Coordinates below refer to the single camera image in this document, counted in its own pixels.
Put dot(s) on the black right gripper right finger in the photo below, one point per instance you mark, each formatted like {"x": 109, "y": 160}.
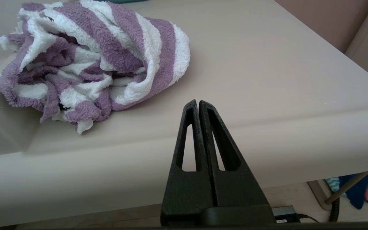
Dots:
{"x": 235, "y": 188}

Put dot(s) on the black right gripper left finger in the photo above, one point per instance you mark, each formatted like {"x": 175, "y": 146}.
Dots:
{"x": 187, "y": 191}

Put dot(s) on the purple white striped towel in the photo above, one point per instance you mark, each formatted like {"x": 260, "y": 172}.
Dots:
{"x": 129, "y": 48}

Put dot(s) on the beige sink basin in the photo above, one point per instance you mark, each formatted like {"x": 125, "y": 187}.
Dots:
{"x": 2, "y": 127}

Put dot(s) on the grey power adapter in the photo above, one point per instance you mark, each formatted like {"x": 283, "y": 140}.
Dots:
{"x": 284, "y": 214}

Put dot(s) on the teal striped cloth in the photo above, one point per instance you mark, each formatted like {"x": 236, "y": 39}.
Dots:
{"x": 334, "y": 184}

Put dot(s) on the blue cloth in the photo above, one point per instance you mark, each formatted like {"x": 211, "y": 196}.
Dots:
{"x": 358, "y": 191}

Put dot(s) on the teal soap dish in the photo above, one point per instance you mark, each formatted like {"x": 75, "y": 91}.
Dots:
{"x": 123, "y": 1}

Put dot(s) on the beige floor frame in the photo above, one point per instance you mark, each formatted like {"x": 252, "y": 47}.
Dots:
{"x": 318, "y": 193}

